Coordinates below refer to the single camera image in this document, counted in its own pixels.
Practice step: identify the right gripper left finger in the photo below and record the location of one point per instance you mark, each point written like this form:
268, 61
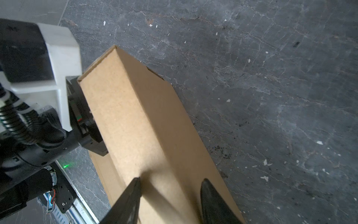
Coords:
126, 208

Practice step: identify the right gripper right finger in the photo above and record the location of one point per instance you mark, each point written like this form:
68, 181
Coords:
214, 208

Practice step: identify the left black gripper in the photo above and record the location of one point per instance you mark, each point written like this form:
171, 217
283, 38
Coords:
82, 120

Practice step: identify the brown cardboard box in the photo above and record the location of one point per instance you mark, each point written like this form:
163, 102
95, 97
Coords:
149, 135

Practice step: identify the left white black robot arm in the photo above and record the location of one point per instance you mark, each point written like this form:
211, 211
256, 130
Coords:
30, 150

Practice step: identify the aluminium mounting rail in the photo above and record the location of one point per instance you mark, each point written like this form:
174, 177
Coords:
80, 212

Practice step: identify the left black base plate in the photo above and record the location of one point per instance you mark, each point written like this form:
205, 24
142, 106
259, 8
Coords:
56, 192

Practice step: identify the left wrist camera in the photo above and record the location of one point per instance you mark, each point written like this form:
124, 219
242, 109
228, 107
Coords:
36, 59

